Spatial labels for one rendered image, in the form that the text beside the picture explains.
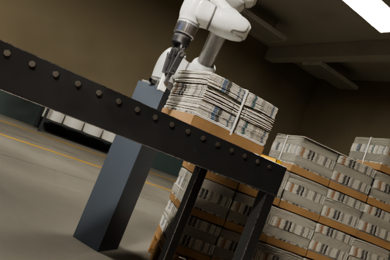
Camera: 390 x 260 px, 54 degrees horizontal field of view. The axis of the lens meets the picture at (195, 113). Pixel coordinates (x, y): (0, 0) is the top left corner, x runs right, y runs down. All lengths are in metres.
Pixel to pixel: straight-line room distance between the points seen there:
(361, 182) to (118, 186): 1.55
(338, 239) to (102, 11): 7.24
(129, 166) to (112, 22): 6.84
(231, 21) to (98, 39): 7.33
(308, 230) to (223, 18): 1.54
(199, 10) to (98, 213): 1.34
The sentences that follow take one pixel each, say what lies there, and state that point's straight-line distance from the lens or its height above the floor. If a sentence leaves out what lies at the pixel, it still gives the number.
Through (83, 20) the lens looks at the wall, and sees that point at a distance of 8.75.
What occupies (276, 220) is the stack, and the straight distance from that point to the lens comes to 2.51.
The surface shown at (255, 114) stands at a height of 0.96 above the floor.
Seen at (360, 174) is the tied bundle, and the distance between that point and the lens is 2.75.
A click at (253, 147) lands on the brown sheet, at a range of 1.63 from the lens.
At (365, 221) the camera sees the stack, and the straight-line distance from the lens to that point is 2.83.
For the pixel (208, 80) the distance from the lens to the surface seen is 1.47.
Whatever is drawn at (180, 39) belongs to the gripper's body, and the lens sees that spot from 1.54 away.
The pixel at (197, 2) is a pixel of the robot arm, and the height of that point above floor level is 1.27.
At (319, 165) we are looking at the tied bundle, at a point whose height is 0.94.
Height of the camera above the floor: 0.72
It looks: 5 degrees up
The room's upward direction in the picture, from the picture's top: 22 degrees clockwise
